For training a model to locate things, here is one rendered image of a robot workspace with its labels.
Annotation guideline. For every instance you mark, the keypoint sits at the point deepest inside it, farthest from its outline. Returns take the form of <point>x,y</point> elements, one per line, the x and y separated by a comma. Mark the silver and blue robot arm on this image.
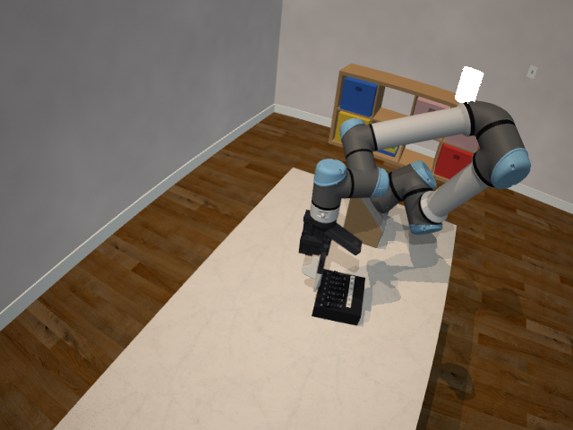
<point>501,162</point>

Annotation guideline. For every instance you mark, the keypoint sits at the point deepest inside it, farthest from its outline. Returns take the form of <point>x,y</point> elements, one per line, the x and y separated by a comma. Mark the black lighting desk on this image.
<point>331,305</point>

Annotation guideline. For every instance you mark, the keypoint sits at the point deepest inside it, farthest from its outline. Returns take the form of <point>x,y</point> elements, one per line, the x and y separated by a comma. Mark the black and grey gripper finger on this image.
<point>312,271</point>

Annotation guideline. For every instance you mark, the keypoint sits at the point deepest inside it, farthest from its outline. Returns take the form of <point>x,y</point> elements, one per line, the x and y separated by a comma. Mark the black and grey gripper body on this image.
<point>313,240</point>

